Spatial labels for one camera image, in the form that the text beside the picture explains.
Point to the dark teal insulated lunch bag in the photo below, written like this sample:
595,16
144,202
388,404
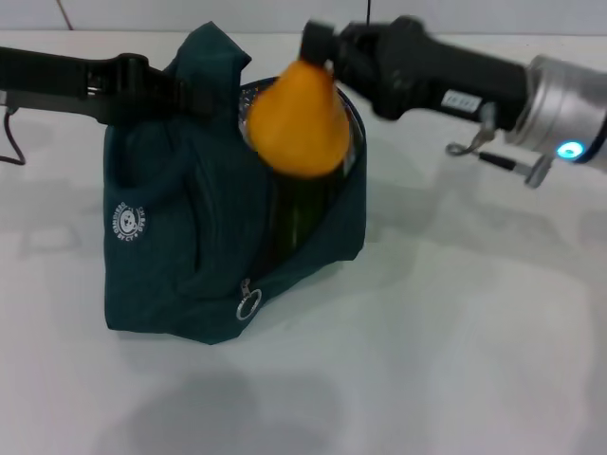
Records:
189,237

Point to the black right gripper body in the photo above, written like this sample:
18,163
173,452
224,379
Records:
417,71

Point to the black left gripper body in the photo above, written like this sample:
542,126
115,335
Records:
47,78

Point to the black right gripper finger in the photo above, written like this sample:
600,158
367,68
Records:
318,41

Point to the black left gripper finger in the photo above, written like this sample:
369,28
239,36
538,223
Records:
180,97

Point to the orange pear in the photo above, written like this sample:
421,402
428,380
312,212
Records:
299,123

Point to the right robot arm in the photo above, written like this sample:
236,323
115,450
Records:
559,104

